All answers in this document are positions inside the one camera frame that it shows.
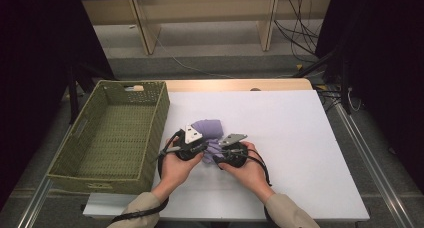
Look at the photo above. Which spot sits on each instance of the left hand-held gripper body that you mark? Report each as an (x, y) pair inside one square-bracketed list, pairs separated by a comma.
[(192, 134)]

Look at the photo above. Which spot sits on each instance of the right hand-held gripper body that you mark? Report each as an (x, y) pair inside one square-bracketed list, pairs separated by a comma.
[(233, 138)]

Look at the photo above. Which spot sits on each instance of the purple shorts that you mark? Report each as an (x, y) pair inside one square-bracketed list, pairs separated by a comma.
[(210, 128)]

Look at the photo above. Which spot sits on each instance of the green woven basket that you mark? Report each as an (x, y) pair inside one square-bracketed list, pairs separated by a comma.
[(110, 138)]

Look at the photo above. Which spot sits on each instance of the person's left hand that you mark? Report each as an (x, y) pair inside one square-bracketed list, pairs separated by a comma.
[(175, 174)]

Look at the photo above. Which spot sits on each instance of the person's right hand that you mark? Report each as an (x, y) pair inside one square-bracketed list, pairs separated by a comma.
[(251, 178)]

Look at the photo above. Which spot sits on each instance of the white table board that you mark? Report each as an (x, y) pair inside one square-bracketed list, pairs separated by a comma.
[(283, 121)]

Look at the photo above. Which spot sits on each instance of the yellow tape piece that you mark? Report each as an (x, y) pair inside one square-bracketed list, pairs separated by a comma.
[(299, 67)]

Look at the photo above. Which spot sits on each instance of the light wooden shelf unit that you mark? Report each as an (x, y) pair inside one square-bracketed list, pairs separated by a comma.
[(206, 8)]

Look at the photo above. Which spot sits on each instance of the black curtain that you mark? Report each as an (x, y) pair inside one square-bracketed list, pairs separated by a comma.
[(383, 54), (33, 54)]

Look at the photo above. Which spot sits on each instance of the aluminium rail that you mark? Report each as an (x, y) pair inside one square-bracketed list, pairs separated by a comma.
[(373, 164), (33, 206)]

